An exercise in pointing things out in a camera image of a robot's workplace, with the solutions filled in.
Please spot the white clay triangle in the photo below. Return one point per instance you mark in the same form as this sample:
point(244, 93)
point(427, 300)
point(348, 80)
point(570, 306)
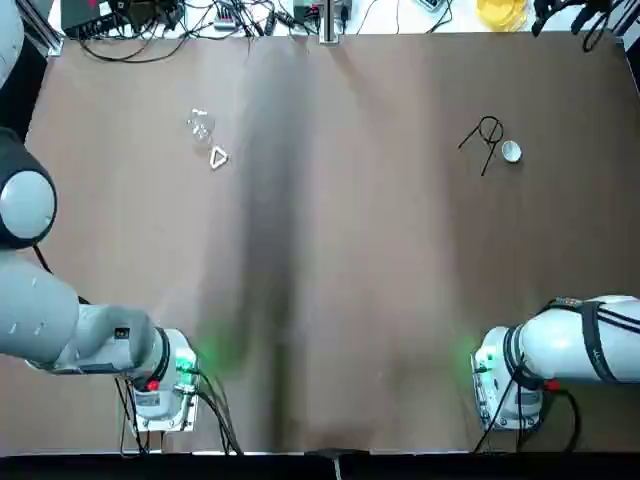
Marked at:
point(213, 159)

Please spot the clear glass alcohol lamp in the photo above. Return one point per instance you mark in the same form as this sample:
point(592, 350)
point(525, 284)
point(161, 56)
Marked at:
point(200, 129)

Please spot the white porcelain crucible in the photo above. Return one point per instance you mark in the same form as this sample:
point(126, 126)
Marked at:
point(511, 152)

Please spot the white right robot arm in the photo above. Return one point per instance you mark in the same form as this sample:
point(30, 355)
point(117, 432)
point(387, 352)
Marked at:
point(550, 345)

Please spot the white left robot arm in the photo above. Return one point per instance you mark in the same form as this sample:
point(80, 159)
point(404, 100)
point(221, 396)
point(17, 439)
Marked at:
point(40, 320)

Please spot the green circuit device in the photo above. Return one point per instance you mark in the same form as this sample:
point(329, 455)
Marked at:
point(312, 9)

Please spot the grey usb hub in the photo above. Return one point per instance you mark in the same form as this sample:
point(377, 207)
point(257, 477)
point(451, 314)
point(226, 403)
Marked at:
point(223, 24)

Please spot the aluminium frame post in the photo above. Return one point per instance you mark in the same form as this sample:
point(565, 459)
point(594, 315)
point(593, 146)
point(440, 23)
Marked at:
point(330, 22)

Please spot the aluminium frame rail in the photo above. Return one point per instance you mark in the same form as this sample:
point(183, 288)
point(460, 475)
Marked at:
point(50, 42)

